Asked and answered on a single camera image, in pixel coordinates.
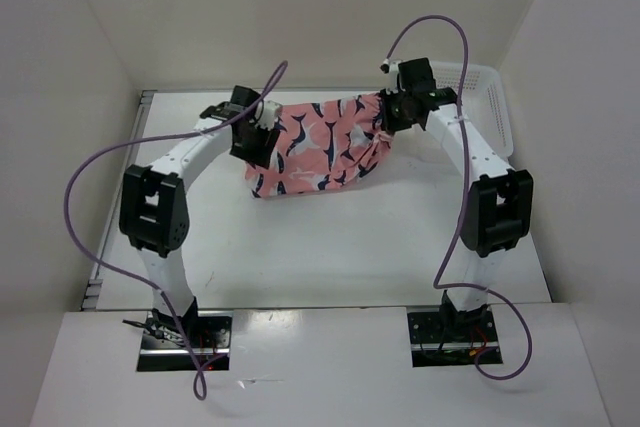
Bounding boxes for pink shark print shorts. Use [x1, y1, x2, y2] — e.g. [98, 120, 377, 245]
[245, 94, 393, 198]

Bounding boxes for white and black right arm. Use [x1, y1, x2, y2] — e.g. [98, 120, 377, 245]
[381, 58, 534, 340]

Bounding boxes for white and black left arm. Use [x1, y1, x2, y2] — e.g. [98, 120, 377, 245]
[119, 86, 283, 347]

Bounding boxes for white plastic basket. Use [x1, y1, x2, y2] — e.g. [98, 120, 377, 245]
[462, 64, 514, 159]

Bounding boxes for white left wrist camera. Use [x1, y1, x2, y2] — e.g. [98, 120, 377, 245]
[254, 100, 283, 130]

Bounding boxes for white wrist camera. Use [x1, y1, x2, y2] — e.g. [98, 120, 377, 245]
[380, 59, 401, 92]
[254, 100, 283, 130]

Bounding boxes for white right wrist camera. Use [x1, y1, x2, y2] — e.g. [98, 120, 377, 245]
[380, 59, 401, 92]

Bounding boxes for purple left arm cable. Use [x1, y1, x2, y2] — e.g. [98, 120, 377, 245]
[63, 60, 290, 401]

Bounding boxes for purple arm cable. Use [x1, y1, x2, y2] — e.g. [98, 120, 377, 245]
[385, 14, 534, 381]
[63, 60, 290, 401]

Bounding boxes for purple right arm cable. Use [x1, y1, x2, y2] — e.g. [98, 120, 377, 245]
[385, 14, 534, 381]

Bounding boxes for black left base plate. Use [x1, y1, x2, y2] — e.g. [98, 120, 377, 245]
[127, 310, 233, 373]

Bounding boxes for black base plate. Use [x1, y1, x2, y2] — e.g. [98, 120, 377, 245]
[407, 307, 503, 368]
[127, 310, 233, 373]

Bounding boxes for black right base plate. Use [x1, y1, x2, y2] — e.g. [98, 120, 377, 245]
[407, 307, 503, 368]

